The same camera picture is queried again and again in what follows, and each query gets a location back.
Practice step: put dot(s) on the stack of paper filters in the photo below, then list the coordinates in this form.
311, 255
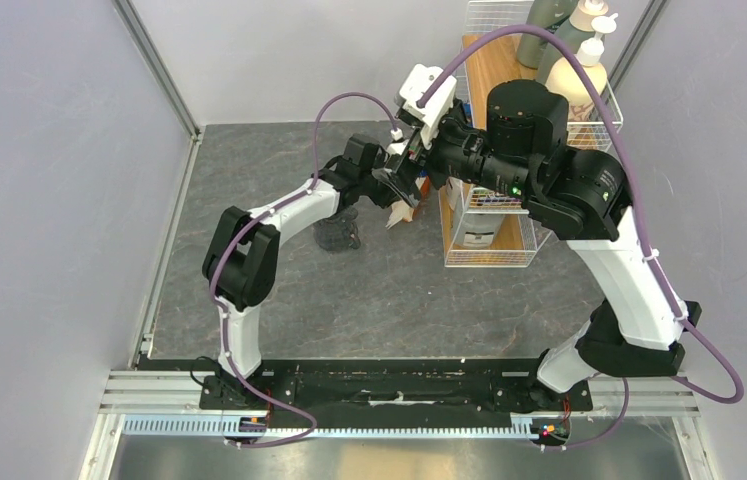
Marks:
401, 212

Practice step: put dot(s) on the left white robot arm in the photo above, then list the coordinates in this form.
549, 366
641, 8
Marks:
242, 259

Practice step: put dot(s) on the green pump bottle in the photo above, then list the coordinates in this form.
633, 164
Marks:
573, 31

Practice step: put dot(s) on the dark transparent coffee dripper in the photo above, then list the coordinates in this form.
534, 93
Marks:
349, 213

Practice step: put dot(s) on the clear glass carafe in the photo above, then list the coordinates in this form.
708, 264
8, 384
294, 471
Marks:
336, 235

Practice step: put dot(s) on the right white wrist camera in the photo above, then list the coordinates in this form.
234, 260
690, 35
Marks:
424, 97

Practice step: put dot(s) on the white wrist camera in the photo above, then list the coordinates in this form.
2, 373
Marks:
396, 139
424, 97

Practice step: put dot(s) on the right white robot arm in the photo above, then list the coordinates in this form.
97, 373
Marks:
582, 196

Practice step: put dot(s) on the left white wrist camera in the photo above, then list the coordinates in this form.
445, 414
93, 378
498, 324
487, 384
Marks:
396, 139

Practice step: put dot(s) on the cream pump bottle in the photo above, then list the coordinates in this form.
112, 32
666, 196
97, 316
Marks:
564, 80

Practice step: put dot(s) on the aluminium frame rail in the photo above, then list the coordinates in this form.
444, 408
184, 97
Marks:
152, 425

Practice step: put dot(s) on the white wire shelf rack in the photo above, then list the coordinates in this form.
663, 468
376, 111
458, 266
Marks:
519, 238

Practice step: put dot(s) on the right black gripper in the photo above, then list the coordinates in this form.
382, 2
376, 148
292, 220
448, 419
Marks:
444, 125

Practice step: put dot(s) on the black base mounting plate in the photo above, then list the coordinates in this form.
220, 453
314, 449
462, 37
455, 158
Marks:
386, 394

